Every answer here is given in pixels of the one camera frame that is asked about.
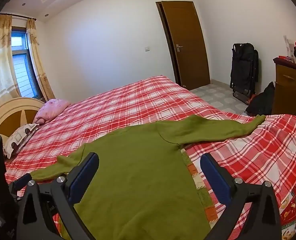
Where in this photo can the wooden dresser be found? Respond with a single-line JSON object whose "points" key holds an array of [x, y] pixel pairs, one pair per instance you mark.
{"points": [[287, 90]]}

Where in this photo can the window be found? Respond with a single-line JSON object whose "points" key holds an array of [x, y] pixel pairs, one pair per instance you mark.
{"points": [[20, 65]]}

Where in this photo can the bed with red plaid sheet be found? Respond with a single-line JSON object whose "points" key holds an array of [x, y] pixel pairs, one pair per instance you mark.
{"points": [[138, 100]]}

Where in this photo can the green knit sweater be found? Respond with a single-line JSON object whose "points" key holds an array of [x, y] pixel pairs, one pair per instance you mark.
{"points": [[138, 180]]}

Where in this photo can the patterned grey white pillow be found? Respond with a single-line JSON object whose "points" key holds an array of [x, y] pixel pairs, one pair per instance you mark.
{"points": [[20, 136]]}

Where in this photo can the black suitcase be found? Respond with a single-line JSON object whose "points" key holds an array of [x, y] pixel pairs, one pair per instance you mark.
{"points": [[244, 67]]}

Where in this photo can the cream wooden headboard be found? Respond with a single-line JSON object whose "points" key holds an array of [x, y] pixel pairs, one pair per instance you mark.
{"points": [[8, 112]]}

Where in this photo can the brown wooden door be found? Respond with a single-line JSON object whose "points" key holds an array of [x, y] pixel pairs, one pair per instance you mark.
{"points": [[187, 47]]}

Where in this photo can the printed red blanket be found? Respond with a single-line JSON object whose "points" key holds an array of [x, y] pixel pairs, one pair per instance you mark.
{"points": [[295, 210]]}

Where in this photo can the curtain rod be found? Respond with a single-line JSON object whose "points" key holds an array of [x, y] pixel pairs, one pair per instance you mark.
{"points": [[18, 16]]}

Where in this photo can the pink floral pillow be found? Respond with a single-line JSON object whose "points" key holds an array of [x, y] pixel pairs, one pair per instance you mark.
{"points": [[53, 107]]}

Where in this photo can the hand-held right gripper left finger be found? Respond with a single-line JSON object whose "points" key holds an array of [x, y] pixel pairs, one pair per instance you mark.
{"points": [[84, 177]]}

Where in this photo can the white card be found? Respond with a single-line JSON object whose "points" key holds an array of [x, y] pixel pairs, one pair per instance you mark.
{"points": [[287, 45]]}

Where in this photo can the black bag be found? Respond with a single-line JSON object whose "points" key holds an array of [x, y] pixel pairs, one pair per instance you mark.
{"points": [[262, 102]]}

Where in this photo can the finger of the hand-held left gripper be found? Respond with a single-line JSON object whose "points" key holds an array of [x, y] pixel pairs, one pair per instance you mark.
{"points": [[20, 181]]}

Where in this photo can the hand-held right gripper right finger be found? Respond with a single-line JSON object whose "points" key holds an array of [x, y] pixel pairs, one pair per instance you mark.
{"points": [[215, 180]]}

